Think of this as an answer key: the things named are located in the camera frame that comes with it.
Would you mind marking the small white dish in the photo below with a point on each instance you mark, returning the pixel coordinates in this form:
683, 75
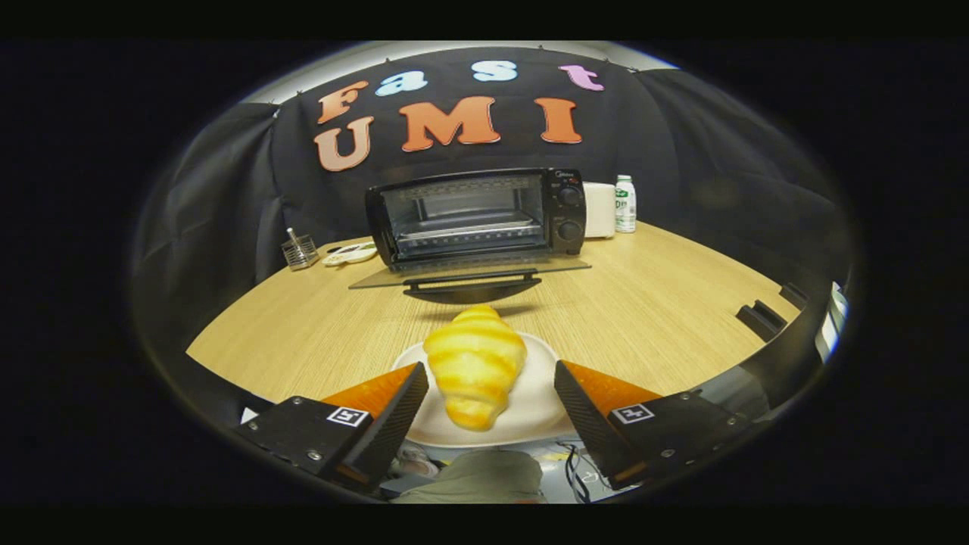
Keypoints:
350, 254

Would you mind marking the black toaster oven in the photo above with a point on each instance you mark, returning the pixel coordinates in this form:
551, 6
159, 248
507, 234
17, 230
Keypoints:
564, 216

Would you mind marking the white plate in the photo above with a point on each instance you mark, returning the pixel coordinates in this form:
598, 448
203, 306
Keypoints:
537, 393

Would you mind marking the yellow croissant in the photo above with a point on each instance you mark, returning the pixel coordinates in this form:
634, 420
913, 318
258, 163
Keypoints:
473, 363

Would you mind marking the white box appliance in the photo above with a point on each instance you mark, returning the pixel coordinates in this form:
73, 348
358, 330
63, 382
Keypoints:
598, 210

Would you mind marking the white plastic bottle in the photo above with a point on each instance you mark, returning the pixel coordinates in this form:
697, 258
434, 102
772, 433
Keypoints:
625, 206

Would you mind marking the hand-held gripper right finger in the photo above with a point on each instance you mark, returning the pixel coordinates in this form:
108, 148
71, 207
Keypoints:
587, 431

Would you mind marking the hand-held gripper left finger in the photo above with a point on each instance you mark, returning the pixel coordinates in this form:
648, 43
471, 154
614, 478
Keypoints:
394, 431

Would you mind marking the person's trouser leg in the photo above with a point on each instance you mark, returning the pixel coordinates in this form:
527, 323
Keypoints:
477, 477

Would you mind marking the black backdrop cloth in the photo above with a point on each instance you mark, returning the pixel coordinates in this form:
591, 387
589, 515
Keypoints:
227, 189

